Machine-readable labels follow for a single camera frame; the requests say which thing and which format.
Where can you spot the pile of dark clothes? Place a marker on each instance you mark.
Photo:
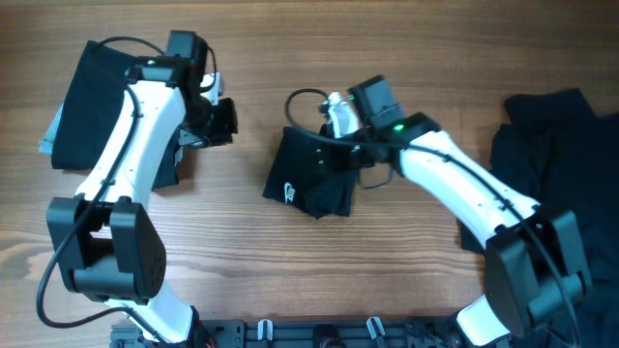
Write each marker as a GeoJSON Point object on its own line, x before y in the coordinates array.
{"type": "Point", "coordinates": [557, 150]}

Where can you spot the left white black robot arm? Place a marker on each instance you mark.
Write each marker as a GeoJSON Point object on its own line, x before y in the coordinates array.
{"type": "Point", "coordinates": [106, 248]}

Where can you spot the dark green t-shirt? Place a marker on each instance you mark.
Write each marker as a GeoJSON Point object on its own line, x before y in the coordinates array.
{"type": "Point", "coordinates": [302, 177]}

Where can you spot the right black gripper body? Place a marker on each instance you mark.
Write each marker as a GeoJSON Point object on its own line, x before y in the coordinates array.
{"type": "Point", "coordinates": [336, 158]}

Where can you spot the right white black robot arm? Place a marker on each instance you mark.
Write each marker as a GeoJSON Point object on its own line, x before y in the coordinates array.
{"type": "Point", "coordinates": [535, 263]}

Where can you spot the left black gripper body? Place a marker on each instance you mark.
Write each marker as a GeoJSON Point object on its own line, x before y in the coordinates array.
{"type": "Point", "coordinates": [214, 122]}

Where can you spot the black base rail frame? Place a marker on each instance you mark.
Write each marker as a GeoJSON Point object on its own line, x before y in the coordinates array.
{"type": "Point", "coordinates": [420, 332]}

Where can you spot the white folded cloth underneath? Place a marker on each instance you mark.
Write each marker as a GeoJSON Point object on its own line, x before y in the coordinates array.
{"type": "Point", "coordinates": [47, 142]}

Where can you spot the folded dark green garment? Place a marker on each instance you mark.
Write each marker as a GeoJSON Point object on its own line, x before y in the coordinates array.
{"type": "Point", "coordinates": [91, 108]}

